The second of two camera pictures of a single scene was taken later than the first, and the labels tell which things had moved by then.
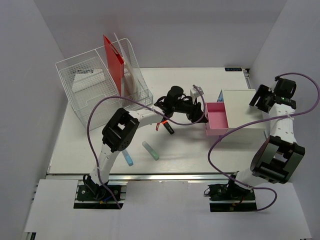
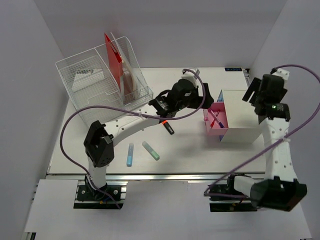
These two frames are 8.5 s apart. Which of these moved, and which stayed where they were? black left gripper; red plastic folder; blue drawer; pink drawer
Moved: black left gripper
Stayed: red plastic folder; pink drawer; blue drawer
